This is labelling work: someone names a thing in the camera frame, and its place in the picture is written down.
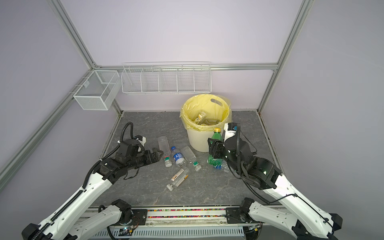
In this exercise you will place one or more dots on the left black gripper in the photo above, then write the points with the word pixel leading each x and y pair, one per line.
pixel 149 160

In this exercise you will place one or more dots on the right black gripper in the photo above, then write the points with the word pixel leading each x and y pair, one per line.
pixel 218 147

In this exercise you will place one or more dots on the green bottle yellow cap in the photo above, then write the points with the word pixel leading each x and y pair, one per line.
pixel 215 149

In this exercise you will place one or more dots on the clear bottle yellow white label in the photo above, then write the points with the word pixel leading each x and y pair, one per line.
pixel 178 178

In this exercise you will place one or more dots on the clear bottle purple label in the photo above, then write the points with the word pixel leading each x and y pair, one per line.
pixel 212 122

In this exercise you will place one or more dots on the clear bottle green white label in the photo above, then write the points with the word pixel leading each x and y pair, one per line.
pixel 200 118

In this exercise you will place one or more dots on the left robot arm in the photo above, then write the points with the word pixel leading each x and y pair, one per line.
pixel 81 195

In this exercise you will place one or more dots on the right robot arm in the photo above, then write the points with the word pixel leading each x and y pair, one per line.
pixel 279 192

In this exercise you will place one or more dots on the yellow plastic bin liner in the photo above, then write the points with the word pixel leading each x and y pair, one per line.
pixel 216 107

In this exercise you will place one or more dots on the white plastic waste bin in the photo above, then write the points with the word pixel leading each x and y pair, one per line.
pixel 199 140

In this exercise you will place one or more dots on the clear bottle red green label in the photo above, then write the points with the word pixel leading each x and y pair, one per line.
pixel 165 148

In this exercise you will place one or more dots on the clear bottle green neck label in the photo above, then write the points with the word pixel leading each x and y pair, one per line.
pixel 191 158

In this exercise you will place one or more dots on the clear bottle blue label cap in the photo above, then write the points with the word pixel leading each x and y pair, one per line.
pixel 178 157

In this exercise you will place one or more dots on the small white mesh basket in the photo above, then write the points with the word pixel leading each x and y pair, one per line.
pixel 99 90

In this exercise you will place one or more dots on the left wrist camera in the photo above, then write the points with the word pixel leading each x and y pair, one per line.
pixel 141 139

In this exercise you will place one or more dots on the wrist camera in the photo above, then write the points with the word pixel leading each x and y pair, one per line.
pixel 141 139
pixel 230 130

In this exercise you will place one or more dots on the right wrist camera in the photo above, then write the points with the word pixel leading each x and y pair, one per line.
pixel 230 130

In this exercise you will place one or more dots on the long white wire basket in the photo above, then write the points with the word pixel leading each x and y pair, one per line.
pixel 166 78

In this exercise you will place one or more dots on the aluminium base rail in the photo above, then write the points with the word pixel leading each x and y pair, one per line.
pixel 175 221

